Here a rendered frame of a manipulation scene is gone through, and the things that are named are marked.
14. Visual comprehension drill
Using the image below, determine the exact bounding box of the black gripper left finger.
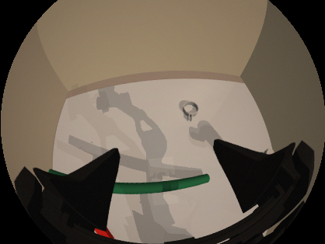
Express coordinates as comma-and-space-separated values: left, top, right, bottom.
33, 148, 120, 232

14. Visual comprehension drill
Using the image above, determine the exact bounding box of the green cylindrical rod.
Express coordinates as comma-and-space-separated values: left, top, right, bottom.
49, 169, 210, 194

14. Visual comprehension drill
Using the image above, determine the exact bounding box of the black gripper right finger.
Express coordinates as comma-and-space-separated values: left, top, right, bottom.
213, 140, 295, 213

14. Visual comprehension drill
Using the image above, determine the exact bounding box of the grey metal ring with two small tabs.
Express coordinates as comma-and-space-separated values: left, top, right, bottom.
182, 100, 199, 122

